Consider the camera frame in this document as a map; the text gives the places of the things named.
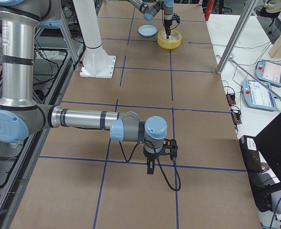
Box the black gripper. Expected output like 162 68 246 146
164 19 171 36
144 151 156 175

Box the yellow rimmed bamboo steamer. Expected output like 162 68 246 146
157 30 182 50

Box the light blue plate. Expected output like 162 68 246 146
138 25 157 37

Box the red cylinder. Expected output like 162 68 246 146
204 0 215 21

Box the far orange connector block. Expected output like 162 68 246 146
225 86 236 106

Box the orange connector block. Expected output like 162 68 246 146
229 105 242 125
225 86 236 106

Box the near orange connector block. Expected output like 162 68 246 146
229 105 242 125

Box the near teach pendant tablet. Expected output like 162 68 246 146
242 79 278 111

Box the teach pendant tablet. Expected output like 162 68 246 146
242 79 278 111
256 60 281 87

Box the far teach pendant tablet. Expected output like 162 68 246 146
256 60 281 87

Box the black laptop computer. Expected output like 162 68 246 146
239 113 281 214

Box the metal reacher grabber stick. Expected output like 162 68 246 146
228 57 281 101

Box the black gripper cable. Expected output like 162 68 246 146
118 139 181 192

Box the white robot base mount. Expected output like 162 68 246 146
73 0 116 79

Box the aluminium frame post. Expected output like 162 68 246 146
216 0 257 74

